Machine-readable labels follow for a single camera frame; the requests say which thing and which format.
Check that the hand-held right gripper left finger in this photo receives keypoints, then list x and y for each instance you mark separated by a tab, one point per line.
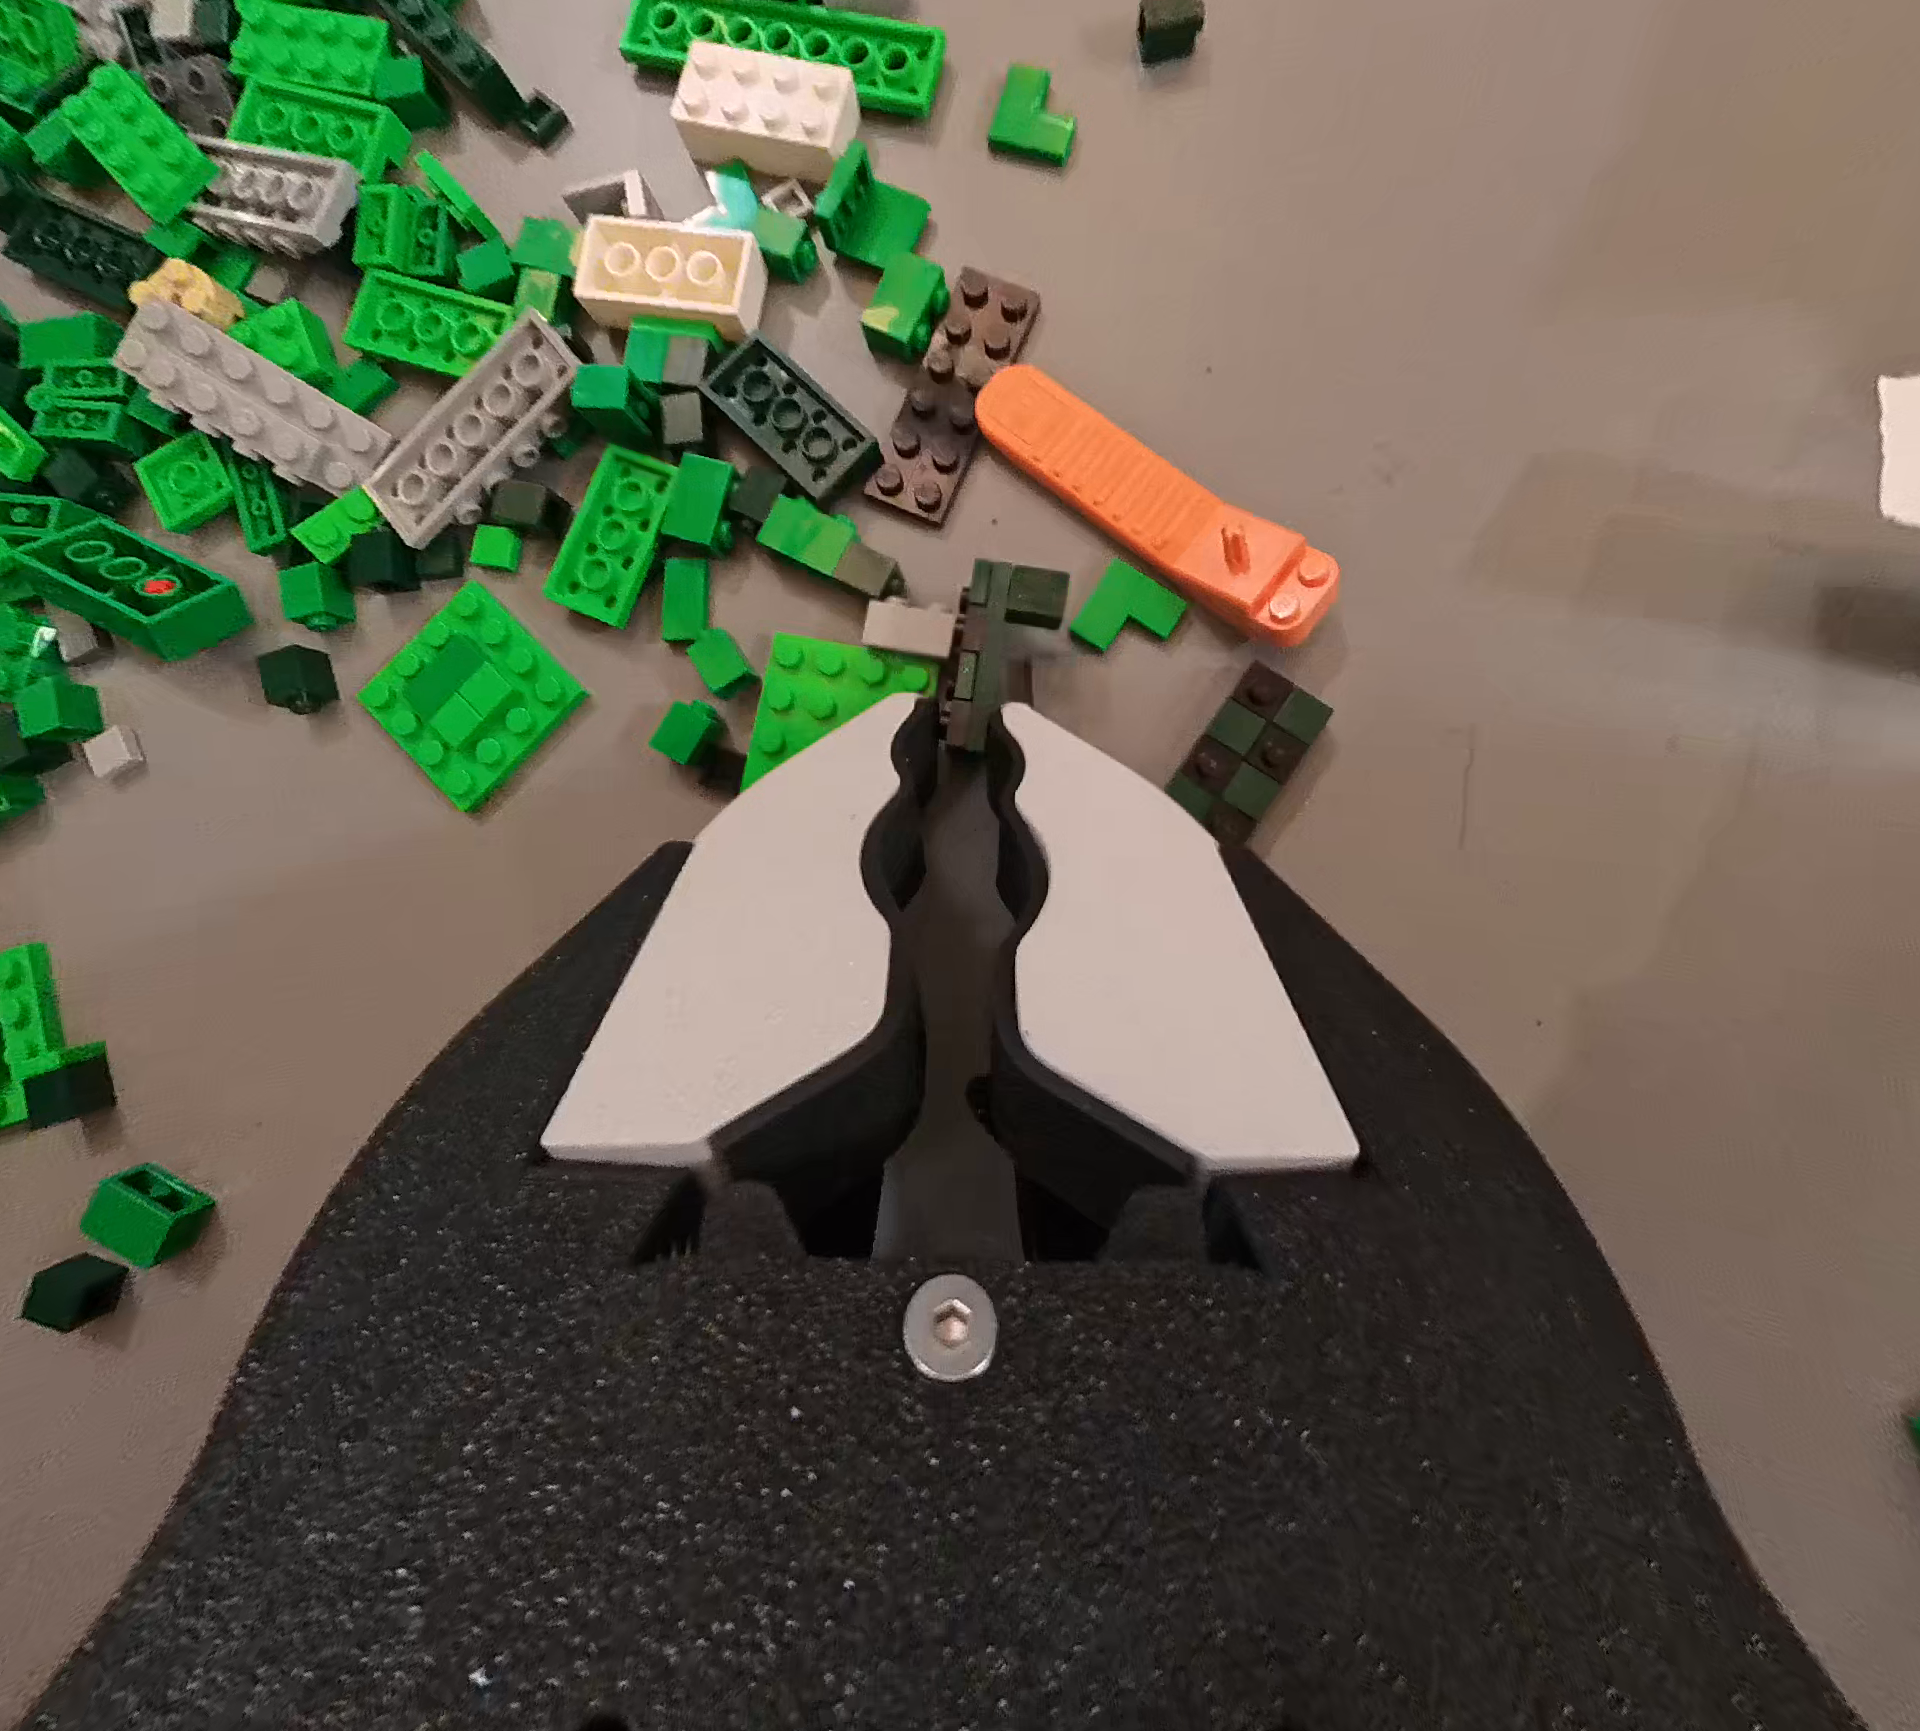
735	996

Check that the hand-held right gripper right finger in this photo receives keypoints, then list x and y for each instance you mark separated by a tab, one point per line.
1170	996

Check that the dark green brick assembly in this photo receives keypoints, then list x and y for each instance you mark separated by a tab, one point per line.
990	622

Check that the grey desk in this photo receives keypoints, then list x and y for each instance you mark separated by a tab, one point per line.
1500	186

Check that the dark green tiled plate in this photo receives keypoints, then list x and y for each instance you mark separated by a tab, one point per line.
1252	742

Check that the green wedge plate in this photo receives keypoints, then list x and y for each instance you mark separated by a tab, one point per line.
811	712

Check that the green L-shaped tile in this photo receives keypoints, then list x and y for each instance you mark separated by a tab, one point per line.
1021	126
1111	614

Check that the green square tiled plate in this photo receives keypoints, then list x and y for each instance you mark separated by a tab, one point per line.
472	696

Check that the light grey small block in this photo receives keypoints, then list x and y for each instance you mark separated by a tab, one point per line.
900	626

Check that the orange brick separator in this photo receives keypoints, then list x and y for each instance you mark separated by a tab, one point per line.
1111	456

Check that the dark green block with holes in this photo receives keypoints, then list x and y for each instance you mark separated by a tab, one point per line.
788	418

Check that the brown stud plate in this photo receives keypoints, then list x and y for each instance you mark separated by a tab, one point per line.
953	396

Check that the green rectangular block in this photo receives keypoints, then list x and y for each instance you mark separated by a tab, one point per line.
38	1012

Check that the cream rectangular brick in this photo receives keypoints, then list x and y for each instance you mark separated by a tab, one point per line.
668	276

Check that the dark green slope block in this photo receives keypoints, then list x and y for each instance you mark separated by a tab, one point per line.
75	1291

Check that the light grey long plate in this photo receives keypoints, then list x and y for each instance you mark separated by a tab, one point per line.
241	388

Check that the white rectangular brick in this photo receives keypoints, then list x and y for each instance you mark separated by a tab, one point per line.
765	108

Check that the tan round brick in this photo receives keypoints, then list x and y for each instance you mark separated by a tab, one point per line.
183	294

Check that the white paper scrap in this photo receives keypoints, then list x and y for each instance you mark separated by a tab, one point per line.
1902	440

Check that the green long plate with holes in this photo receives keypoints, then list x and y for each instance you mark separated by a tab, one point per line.
781	44

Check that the dark green cube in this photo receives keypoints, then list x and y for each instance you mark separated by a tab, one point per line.
1170	18

